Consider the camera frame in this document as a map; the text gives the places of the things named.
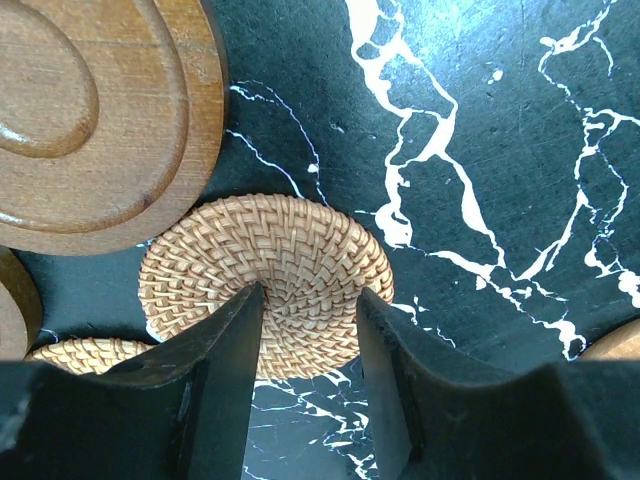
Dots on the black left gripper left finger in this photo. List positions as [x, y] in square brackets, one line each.
[178, 411]

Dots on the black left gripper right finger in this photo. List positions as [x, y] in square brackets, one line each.
[437, 413]

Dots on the woven rattan coaster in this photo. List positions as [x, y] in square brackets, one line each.
[311, 261]
[89, 355]

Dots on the brown ridged wooden saucer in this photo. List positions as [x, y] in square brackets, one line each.
[21, 308]

